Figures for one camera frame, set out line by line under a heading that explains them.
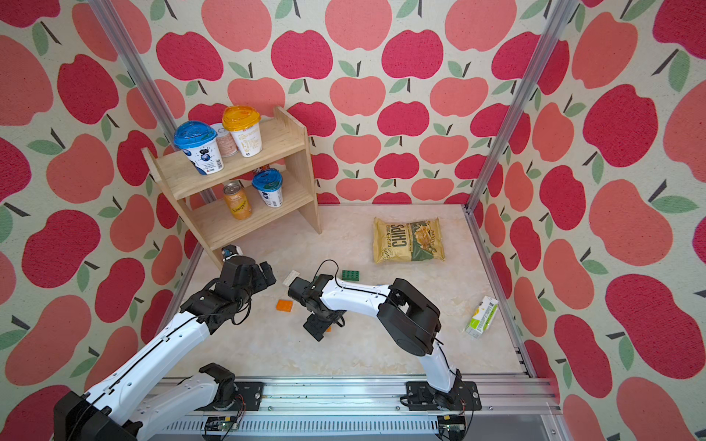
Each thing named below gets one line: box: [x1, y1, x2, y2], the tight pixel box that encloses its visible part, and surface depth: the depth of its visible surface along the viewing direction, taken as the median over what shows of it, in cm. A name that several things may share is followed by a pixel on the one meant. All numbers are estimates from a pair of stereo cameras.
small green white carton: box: [465, 295, 500, 340], surface depth 87 cm
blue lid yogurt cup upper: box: [172, 120, 225, 176], surface depth 66 cm
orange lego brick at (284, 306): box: [275, 299, 294, 313], surface depth 92 cm
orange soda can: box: [222, 180, 253, 221], surface depth 84 cm
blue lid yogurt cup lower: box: [251, 168, 284, 209], surface depth 88 cm
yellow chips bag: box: [373, 216, 446, 264], surface depth 103 cm
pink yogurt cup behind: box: [216, 126, 240, 159], surface depth 75 cm
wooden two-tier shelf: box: [141, 106, 322, 268], surface depth 84 cm
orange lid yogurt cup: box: [222, 104, 262, 159], surface depth 71 cm
